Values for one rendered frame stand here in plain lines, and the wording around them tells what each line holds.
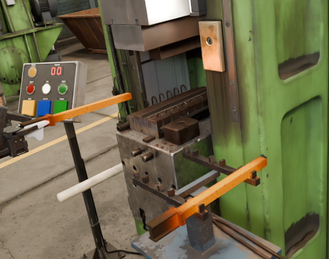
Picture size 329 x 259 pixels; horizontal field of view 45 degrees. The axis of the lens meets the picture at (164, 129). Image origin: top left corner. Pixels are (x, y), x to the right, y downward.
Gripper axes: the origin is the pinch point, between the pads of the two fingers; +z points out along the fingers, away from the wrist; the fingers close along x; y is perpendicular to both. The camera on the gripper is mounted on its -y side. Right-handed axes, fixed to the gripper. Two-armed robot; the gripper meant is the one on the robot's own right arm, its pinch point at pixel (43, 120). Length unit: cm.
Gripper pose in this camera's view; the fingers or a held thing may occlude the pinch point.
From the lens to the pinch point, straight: 138.6
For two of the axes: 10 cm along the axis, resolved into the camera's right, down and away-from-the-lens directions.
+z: 7.6, -3.4, 5.6
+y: 1.5, 9.2, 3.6
